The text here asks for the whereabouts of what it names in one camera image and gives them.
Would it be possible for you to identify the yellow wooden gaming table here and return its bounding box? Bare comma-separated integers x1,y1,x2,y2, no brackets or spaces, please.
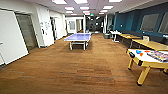
126,48,168,87

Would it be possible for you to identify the blue ping pong table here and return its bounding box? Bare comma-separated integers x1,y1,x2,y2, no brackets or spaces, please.
63,32,92,51

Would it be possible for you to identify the dark trash bin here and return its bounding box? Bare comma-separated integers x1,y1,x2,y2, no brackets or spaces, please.
103,32,111,40

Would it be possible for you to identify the small white table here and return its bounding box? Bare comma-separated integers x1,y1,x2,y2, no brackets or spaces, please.
109,30,121,43

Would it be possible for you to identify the rectangular ceiling light panel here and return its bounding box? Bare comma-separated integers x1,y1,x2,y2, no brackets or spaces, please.
78,6,91,11
102,5,115,10
73,0,89,4
107,0,124,3
64,6,76,11
51,0,68,5

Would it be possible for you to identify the long wooden table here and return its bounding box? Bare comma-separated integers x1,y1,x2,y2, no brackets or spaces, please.
117,32,142,45
130,38,168,52

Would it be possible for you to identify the blue bowl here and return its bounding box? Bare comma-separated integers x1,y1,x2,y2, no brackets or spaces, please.
135,49,143,55

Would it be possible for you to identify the steel elevator door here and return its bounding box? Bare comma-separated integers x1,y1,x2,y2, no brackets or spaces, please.
14,13,40,52

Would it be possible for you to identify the orange plastic bowl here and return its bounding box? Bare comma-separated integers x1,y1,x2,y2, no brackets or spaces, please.
143,49,150,54

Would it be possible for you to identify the dark framed window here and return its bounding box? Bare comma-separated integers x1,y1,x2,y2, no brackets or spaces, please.
158,11,168,35
139,12,160,33

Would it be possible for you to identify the white door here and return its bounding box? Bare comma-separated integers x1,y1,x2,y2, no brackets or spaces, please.
0,8,30,66

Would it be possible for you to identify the colourful board game box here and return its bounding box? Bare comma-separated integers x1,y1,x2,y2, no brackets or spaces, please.
147,50,168,63

